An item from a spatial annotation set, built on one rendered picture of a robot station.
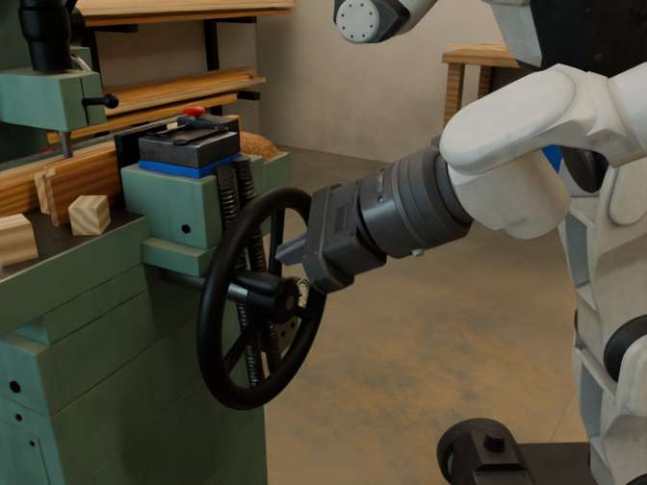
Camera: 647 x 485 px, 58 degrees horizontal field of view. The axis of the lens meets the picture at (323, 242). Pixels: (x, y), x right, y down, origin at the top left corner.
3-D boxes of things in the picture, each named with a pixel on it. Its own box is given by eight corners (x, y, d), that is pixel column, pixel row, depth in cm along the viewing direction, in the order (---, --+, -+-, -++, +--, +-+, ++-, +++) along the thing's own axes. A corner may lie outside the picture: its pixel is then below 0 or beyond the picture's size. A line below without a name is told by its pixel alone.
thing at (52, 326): (49, 345, 67) (42, 316, 66) (-62, 303, 76) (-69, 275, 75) (248, 229, 100) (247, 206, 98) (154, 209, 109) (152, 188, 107)
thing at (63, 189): (59, 227, 74) (49, 179, 71) (52, 225, 74) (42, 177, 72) (184, 177, 93) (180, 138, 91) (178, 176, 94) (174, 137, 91)
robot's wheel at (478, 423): (421, 462, 151) (486, 486, 155) (425, 477, 147) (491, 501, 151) (462, 405, 144) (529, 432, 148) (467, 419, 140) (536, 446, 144)
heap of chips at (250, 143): (258, 164, 100) (257, 142, 98) (193, 154, 106) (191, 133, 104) (286, 152, 107) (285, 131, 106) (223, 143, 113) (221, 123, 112)
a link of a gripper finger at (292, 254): (271, 249, 64) (315, 231, 60) (291, 264, 66) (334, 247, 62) (269, 262, 63) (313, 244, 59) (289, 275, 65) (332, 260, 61)
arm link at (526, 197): (455, 273, 55) (578, 237, 49) (391, 210, 49) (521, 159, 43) (455, 185, 62) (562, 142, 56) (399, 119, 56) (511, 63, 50)
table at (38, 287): (58, 367, 57) (46, 313, 54) (-119, 295, 70) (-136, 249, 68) (338, 190, 106) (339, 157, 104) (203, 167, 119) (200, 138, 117)
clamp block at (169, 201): (205, 251, 74) (198, 183, 71) (125, 232, 80) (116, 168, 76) (269, 215, 86) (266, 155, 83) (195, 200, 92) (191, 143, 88)
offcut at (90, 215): (85, 222, 75) (80, 195, 74) (111, 221, 76) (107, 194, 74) (72, 235, 71) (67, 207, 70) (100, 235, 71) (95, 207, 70)
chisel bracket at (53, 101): (69, 143, 78) (58, 78, 75) (1, 133, 84) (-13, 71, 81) (112, 133, 84) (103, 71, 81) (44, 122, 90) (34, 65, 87)
